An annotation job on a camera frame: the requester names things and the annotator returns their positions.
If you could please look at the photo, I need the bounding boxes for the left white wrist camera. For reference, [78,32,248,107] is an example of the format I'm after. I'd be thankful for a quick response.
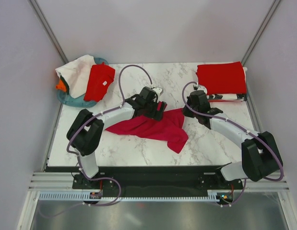
[151,87,163,97]

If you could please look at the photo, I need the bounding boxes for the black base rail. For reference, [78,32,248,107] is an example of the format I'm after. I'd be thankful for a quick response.
[44,164,245,198]

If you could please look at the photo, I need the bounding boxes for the red t shirt in basket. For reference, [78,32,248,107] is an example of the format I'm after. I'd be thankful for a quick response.
[84,62,115,102]

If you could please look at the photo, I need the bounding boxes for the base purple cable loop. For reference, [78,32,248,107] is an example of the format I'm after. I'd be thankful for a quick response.
[40,176,123,218]

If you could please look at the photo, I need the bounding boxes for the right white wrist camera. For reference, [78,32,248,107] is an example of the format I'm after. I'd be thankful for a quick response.
[193,83,207,94]

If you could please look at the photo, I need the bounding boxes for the white t shirt in basket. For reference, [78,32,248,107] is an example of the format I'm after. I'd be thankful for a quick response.
[55,55,95,98]

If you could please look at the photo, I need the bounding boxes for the aluminium corner post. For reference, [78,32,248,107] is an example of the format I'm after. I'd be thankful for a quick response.
[28,0,68,64]
[241,0,282,66]

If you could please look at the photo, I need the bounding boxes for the white slotted cable duct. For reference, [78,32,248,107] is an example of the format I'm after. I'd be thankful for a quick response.
[38,191,232,202]

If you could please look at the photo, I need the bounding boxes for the right aluminium corner post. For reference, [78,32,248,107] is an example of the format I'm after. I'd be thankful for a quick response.
[241,0,282,66]

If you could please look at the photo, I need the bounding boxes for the orange garment in basket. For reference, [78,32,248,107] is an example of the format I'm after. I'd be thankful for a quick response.
[55,80,67,92]

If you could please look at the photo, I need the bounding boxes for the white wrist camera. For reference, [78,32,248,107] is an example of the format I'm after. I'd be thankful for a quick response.
[151,87,163,97]
[193,83,207,94]

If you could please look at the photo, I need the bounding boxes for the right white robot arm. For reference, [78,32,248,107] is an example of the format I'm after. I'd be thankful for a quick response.
[182,90,284,189]

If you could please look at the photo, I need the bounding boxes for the left aluminium corner post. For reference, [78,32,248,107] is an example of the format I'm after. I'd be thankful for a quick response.
[28,0,68,64]

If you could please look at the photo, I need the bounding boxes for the folded red t shirt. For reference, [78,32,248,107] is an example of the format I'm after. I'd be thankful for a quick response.
[195,61,247,96]

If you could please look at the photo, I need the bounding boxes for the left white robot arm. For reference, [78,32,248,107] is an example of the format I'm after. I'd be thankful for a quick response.
[66,87,166,188]

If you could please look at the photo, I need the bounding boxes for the magenta polo shirt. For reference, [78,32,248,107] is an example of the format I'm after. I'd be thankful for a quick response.
[106,108,189,154]

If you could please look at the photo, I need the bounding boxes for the teal laundry basket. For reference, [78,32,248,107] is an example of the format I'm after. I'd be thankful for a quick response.
[57,57,108,108]

